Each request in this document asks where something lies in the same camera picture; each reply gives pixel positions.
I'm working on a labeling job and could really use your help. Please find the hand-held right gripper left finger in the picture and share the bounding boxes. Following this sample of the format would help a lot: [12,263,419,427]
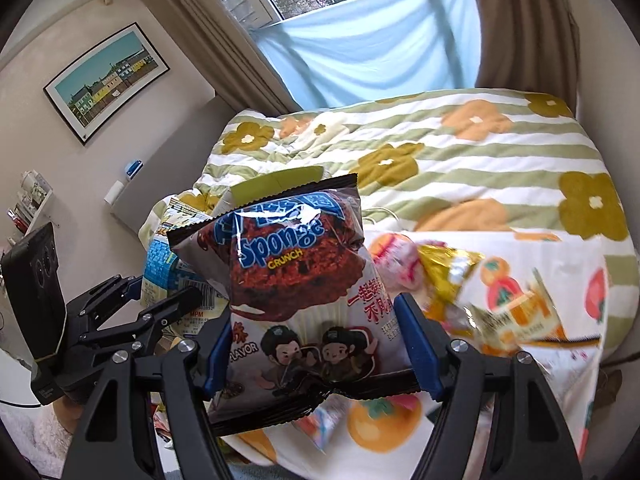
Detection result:
[60,310,236,480]

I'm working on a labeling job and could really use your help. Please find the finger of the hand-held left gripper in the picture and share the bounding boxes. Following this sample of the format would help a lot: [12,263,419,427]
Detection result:
[75,287,201,361]
[65,274,151,322]

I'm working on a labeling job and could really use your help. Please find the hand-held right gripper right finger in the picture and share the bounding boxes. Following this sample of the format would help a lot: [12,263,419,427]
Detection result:
[392,292,583,480]

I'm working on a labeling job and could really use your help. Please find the gold foil snack packet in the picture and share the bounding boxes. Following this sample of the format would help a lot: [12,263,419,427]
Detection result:
[417,242,486,321]

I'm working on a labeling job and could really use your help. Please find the brown cake snack bag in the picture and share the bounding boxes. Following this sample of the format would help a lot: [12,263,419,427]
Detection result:
[167,172,423,436]

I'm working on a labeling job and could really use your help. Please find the person's left forearm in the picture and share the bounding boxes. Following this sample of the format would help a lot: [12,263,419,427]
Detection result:
[0,397,78,466]

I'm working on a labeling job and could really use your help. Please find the blue white snack bag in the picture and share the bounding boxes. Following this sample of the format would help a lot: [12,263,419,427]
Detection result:
[140,195,231,341]

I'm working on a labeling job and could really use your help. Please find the pink snack packet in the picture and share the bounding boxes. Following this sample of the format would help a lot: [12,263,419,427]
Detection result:
[367,232,426,301]

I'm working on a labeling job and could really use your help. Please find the orange white snack packet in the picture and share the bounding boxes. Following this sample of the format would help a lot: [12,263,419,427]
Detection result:
[465,270,566,356]

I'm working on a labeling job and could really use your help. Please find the colourful small snack packet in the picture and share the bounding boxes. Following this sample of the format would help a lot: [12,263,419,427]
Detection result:
[292,395,351,451]

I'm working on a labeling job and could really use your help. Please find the fruit print cloth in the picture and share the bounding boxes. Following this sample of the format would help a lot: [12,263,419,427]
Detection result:
[220,230,621,480]

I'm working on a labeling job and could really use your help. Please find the beige headboard panel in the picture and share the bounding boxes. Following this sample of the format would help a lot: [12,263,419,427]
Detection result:
[102,92,236,241]

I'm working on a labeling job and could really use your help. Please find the floral striped blanket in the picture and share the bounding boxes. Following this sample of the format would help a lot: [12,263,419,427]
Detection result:
[137,87,631,266]

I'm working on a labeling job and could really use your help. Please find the framed houses picture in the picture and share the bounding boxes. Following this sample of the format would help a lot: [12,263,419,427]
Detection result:
[42,22,171,147]

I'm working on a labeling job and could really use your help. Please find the light blue cloth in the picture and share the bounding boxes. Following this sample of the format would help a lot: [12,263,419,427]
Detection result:
[250,0,483,111]

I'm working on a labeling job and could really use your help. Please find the white wall shelf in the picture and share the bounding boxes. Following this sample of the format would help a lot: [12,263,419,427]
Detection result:
[5,170,53,246]

